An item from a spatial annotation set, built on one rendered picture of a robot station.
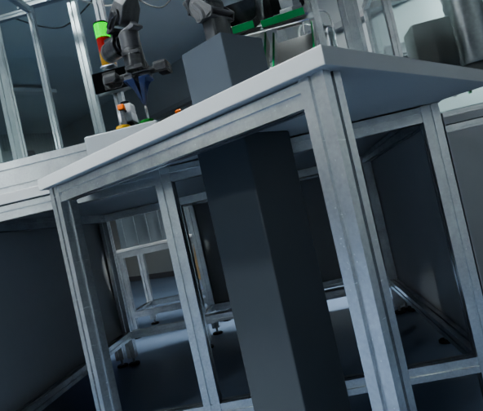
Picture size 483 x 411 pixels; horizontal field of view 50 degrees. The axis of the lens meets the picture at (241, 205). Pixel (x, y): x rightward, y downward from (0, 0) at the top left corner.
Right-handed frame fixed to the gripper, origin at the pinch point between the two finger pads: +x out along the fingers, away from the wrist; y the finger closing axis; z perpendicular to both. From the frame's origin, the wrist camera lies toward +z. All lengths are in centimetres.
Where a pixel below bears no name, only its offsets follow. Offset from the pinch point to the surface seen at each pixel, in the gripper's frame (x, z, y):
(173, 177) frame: 25.5, -2.9, -4.0
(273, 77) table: 22, -63, -36
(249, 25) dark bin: -14.3, 12.0, -32.9
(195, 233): 41, 168, 30
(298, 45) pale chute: -10, 27, -46
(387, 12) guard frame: -29, 79, -88
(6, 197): 19.9, -4.2, 43.1
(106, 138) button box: 10.7, -3.4, 11.6
